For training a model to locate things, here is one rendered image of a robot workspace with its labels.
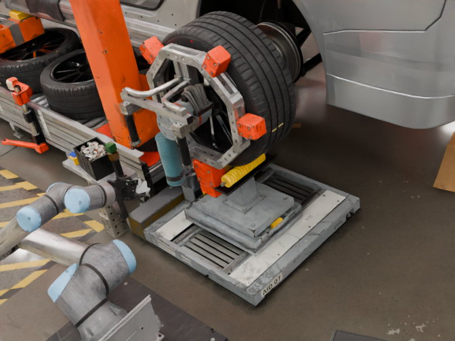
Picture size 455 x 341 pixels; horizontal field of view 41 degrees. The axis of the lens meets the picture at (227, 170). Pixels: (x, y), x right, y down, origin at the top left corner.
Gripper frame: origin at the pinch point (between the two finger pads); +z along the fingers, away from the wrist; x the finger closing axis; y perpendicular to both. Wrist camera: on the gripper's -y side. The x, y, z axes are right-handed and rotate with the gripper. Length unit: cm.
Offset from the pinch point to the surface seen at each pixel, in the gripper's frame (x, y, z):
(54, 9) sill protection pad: 180, 57, 80
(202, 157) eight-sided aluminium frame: 3.9, 8.5, 36.4
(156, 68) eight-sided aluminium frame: 22, 46, 21
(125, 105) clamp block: 20.5, 30.5, 3.5
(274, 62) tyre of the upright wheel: -26, 56, 40
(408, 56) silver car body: -76, 66, 52
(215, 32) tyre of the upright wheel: -5, 65, 25
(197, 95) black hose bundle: -13.4, 41.5, 8.9
